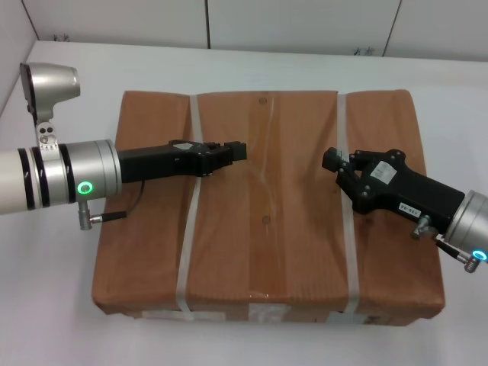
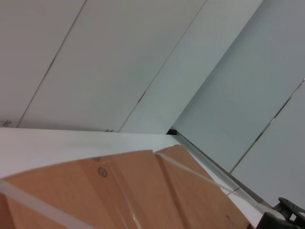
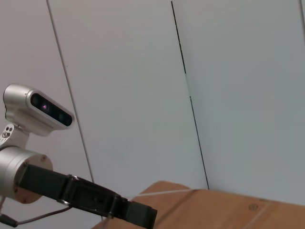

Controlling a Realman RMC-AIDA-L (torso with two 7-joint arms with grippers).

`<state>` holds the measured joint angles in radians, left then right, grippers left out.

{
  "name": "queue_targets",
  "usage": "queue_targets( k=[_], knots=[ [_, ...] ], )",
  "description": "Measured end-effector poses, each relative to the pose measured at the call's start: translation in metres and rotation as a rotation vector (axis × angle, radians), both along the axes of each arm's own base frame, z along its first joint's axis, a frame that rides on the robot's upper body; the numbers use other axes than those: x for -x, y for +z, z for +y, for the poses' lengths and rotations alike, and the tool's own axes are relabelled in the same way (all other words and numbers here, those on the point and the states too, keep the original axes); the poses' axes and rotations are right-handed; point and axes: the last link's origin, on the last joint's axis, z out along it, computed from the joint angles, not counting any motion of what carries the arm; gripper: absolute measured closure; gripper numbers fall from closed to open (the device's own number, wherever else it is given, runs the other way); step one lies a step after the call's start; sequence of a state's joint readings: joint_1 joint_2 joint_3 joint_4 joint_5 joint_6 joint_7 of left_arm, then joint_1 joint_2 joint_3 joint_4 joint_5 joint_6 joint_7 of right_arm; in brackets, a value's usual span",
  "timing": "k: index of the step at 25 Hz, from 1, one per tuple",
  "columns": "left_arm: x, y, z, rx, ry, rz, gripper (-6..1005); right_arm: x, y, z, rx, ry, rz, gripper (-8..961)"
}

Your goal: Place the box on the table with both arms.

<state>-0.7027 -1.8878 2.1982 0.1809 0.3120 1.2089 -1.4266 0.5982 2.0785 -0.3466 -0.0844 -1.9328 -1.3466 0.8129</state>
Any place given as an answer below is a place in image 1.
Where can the white paper label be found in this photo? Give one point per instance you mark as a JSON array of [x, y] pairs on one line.
[[268, 313], [183, 315]]

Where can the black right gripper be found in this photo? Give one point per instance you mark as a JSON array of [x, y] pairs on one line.
[[404, 194]]

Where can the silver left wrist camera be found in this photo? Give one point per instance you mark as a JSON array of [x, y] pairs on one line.
[[49, 82]]

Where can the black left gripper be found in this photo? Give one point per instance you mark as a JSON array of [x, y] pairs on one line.
[[152, 165]]

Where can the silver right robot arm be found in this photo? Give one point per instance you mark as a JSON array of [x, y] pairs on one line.
[[472, 225]]

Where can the brown cardboard box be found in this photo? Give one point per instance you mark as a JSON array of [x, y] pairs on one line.
[[289, 236]]

